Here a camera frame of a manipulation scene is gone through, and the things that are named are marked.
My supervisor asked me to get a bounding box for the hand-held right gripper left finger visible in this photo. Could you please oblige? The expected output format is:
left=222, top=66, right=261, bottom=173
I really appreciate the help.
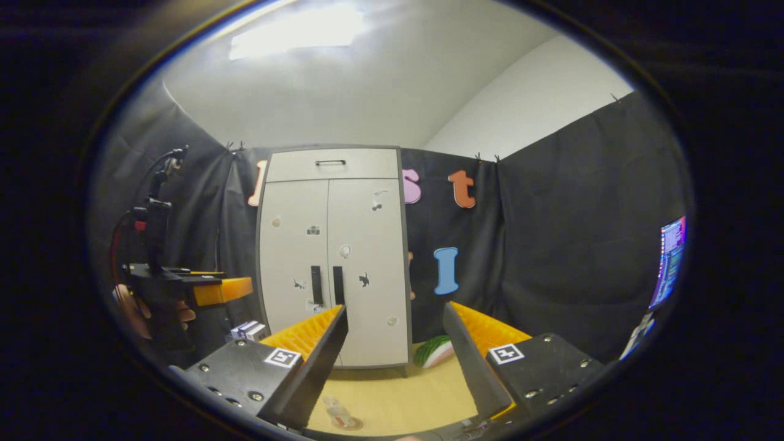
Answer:
left=183, top=304, right=349, bottom=431

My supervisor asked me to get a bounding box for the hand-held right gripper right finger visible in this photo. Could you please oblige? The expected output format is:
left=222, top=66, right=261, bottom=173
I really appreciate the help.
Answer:
left=443, top=301, right=605, bottom=424

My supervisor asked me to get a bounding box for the clear bottle with red label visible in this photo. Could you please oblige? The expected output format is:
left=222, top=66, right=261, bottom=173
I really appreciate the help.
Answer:
left=322, top=396, right=355, bottom=429

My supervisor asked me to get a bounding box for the white and grey cabinet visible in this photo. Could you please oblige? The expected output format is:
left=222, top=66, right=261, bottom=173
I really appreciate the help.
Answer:
left=255, top=145, right=413, bottom=371

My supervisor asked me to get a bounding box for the white cabinet drawer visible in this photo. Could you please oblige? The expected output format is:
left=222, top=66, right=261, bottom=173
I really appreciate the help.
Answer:
left=264, top=148, right=401, bottom=183

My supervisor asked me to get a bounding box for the toy watermelon slice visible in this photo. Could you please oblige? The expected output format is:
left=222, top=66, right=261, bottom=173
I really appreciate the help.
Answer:
left=414, top=334, right=456, bottom=369

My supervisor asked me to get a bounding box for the black backdrop cloth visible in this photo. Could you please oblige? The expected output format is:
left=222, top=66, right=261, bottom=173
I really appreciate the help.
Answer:
left=91, top=78, right=694, bottom=363

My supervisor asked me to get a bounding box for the computer monitor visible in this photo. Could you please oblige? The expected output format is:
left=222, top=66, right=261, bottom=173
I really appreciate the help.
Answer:
left=648, top=214, right=688, bottom=311

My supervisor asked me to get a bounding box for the ceiling light panel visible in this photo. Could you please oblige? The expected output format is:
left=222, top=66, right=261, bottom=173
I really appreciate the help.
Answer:
left=228, top=5, right=366, bottom=62

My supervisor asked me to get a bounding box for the red cable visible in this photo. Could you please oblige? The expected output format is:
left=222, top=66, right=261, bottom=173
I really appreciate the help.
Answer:
left=109, top=210, right=149, bottom=287

